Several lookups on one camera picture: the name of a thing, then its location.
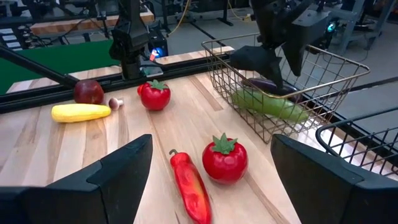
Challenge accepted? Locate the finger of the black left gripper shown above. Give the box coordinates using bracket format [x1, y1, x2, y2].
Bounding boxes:
[229, 45, 284, 89]
[281, 11, 331, 77]

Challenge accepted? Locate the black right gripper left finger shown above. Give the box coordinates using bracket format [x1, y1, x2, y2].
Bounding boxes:
[0, 134, 154, 224]

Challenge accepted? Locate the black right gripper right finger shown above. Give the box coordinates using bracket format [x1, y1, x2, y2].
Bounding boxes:
[270, 134, 398, 224]

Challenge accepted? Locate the purple plastic eggplant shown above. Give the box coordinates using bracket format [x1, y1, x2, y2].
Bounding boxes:
[241, 77, 304, 104]

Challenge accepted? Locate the green plastic cucumber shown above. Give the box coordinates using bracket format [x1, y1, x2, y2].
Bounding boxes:
[231, 88, 310, 123]

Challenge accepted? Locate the long red plastic pepper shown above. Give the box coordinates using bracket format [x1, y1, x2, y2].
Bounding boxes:
[169, 149, 213, 224]

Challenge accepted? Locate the red plastic tomato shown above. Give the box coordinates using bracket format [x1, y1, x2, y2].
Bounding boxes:
[201, 133, 249, 185]
[138, 79, 172, 111]

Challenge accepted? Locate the small brown plastic mushroom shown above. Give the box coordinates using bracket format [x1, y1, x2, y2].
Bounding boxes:
[108, 96, 124, 111]

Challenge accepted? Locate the dark red plastic apple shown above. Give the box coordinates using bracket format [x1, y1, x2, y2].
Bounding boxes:
[73, 78, 105, 105]

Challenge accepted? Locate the black computer with blue light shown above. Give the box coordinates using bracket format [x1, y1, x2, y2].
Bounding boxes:
[146, 28, 169, 59]

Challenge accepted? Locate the green mat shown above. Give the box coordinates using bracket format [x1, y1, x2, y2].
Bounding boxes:
[0, 39, 121, 96]

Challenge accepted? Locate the wooden work table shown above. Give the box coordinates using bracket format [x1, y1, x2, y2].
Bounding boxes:
[29, 7, 155, 35]

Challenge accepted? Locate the gold wire basket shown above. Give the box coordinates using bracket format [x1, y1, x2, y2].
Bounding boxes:
[201, 32, 371, 145]

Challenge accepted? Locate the black wire basket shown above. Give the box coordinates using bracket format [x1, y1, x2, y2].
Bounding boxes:
[315, 106, 398, 182]

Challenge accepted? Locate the white metal bracket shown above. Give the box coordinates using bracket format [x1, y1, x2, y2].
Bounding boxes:
[141, 60, 164, 78]

